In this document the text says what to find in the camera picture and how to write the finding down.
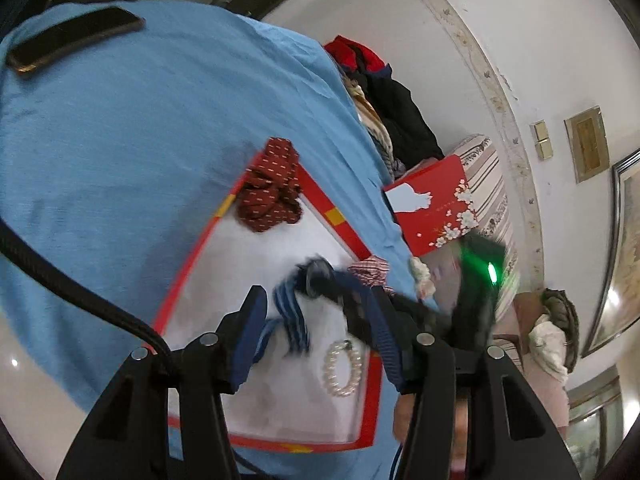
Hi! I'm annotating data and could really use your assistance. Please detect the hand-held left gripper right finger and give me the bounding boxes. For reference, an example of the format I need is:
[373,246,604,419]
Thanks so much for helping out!
[366,287,581,480]

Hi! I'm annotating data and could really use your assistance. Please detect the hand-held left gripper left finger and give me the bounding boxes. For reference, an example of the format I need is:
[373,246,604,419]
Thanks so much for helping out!
[57,286,269,480]

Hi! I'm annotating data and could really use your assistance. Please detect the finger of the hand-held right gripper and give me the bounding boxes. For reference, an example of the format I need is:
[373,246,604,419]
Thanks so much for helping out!
[295,257,451,351]

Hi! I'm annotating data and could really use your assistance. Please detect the blue striped scrunchie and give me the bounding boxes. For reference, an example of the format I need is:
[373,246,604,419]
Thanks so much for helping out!
[250,272,315,367]

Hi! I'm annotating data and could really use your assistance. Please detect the red box with white inside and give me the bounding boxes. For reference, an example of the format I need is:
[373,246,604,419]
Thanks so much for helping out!
[152,152,383,454]

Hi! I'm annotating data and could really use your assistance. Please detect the red white plaid scrunchie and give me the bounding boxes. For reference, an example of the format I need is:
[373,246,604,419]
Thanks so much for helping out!
[347,255,396,295]

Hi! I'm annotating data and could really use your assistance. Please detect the pale pink scrunchie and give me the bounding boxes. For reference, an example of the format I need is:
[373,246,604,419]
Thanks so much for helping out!
[409,256,437,300]

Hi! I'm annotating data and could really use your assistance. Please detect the white cloth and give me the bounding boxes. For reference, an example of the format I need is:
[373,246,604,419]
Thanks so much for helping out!
[529,321,568,376]

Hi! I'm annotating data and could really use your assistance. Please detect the olive coat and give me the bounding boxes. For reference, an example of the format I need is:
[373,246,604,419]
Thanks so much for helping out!
[537,287,581,375]

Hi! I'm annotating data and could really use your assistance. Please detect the red floral gift box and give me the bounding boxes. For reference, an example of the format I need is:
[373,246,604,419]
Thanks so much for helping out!
[382,155,477,257]

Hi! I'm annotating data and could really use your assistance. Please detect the striped cushion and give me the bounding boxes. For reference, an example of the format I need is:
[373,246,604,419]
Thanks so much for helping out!
[450,134,522,321]

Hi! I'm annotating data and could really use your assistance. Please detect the dark red patterned scrunchie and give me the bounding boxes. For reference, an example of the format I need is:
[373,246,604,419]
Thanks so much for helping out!
[235,137,305,234]

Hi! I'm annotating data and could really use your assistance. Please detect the large framed painting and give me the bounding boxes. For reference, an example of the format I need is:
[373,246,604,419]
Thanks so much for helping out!
[582,149,640,358]

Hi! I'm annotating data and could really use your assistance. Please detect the glass display cabinet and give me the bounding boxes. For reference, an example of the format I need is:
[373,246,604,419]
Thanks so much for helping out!
[567,365,640,480]

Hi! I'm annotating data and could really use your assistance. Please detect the pile of patterned cloths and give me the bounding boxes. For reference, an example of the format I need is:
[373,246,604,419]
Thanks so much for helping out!
[340,72,406,181]

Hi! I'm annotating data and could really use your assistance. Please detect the small gold framed picture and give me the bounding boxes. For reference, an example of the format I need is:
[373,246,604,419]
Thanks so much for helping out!
[564,105,611,184]

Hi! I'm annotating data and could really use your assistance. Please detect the black jacket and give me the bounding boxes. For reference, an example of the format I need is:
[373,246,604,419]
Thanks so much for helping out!
[357,62,446,173]

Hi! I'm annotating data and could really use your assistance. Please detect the blue tablecloth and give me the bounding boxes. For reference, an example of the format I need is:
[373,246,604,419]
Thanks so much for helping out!
[0,0,426,480]

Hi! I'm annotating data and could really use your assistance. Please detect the red garment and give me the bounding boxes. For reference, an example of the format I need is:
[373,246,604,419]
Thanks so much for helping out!
[323,35,387,73]

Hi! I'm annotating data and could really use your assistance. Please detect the black smartphone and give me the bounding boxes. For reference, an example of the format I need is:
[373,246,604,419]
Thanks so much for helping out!
[5,6,147,77]

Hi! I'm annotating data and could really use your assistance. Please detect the white pearl bracelet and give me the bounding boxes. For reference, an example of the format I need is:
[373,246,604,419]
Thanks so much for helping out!
[322,340,363,398]

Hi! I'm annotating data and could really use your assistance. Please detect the black braided cable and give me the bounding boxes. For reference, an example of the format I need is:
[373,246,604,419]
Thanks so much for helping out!
[0,220,173,361]

